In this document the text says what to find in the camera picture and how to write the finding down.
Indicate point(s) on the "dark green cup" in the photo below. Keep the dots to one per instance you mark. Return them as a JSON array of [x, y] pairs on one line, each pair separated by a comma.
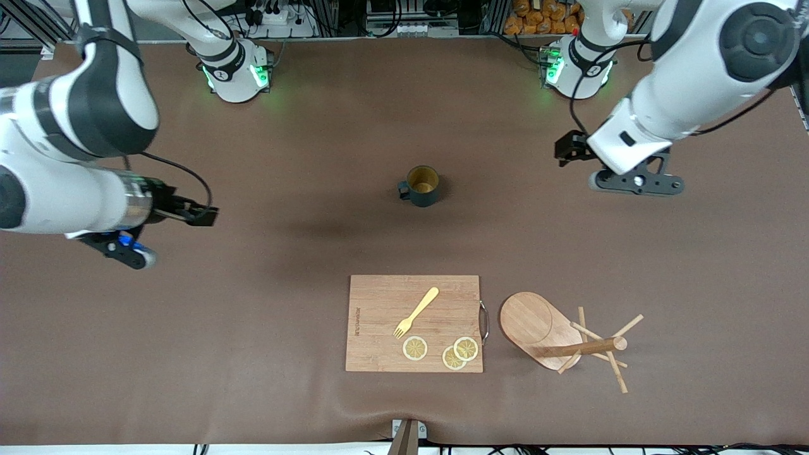
[[422, 189]]

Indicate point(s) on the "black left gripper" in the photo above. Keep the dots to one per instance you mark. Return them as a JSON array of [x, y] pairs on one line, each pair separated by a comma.
[[571, 146]]

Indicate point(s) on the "black and white electronics rack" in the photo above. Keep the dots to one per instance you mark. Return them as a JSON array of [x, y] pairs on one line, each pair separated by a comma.
[[404, 19]]

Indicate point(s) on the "lemon slice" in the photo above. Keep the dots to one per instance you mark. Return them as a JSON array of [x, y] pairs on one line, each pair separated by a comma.
[[466, 348], [450, 360], [415, 348]]

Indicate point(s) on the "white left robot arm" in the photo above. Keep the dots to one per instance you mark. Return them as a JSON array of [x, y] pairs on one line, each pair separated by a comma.
[[682, 95]]

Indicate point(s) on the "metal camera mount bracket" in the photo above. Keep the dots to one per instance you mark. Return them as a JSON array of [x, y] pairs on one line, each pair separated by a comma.
[[407, 436]]

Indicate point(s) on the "aluminium frame with diagonal struts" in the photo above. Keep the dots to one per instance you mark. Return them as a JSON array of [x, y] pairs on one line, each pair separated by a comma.
[[47, 52]]

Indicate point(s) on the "brown table cover mat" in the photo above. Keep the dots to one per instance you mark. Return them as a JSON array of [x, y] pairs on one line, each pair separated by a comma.
[[253, 316]]

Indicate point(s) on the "yellow plastic fork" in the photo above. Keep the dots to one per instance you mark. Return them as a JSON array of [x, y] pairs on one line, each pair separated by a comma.
[[418, 309]]

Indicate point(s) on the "wooden cup rack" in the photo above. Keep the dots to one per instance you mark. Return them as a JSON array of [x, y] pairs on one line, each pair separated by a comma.
[[528, 322]]

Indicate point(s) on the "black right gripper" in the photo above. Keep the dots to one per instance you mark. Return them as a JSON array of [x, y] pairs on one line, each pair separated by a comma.
[[165, 201]]

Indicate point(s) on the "wooden cutting board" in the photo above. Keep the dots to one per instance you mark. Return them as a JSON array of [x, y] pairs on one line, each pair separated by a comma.
[[379, 328]]

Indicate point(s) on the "white power strip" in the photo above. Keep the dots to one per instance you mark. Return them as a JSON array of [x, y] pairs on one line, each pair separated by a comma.
[[278, 18]]

